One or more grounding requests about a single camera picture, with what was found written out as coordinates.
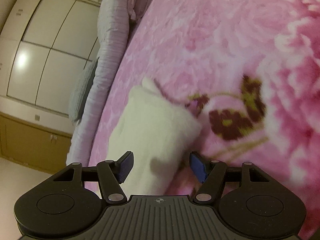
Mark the white knit sweater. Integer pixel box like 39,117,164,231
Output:
106,77,202,196

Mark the grey textured pillow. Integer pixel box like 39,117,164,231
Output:
68,57,99,124

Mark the pink floral bed blanket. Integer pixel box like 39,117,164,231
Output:
89,0,319,239

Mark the brown wooden door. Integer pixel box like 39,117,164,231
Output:
1,113,72,174

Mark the striped grey folded quilt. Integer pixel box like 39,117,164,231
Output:
66,0,129,166

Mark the white wardrobe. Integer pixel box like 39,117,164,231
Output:
0,0,103,116

